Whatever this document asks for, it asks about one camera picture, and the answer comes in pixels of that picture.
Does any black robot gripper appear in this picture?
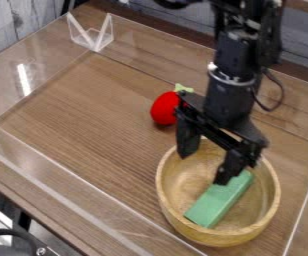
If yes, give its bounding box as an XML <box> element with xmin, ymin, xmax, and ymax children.
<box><xmin>176</xmin><ymin>69</ymin><xmax>268</xmax><ymax>185</ymax></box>

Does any light wooden bowl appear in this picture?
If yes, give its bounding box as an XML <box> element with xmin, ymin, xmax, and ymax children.
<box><xmin>156</xmin><ymin>139</ymin><xmax>282</xmax><ymax>247</ymax></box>

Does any black metal table frame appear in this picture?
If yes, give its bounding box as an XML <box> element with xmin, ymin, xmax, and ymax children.
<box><xmin>12</xmin><ymin>210</ymin><xmax>65</xmax><ymax>256</ymax></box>

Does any clear acrylic corner bracket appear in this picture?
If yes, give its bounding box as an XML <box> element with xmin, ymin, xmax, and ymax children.
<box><xmin>66</xmin><ymin>13</ymin><xmax>115</xmax><ymax>52</ymax></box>

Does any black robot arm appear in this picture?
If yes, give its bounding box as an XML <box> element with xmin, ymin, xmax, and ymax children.
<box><xmin>155</xmin><ymin>0</ymin><xmax>284</xmax><ymax>185</ymax></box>

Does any clear acrylic wall panel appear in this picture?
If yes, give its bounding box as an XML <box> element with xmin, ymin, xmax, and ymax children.
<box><xmin>0</xmin><ymin>128</ymin><xmax>207</xmax><ymax>256</ymax></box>

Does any green rectangular block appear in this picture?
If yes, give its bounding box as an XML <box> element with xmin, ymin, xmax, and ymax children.
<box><xmin>184</xmin><ymin>170</ymin><xmax>255</xmax><ymax>228</ymax></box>

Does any black cable at corner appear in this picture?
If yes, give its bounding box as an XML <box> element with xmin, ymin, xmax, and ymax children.
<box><xmin>0</xmin><ymin>227</ymin><xmax>40</xmax><ymax>256</ymax></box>

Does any red plush strawberry toy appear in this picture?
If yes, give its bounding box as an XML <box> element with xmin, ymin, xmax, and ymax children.
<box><xmin>151</xmin><ymin>83</ymin><xmax>195</xmax><ymax>125</ymax></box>

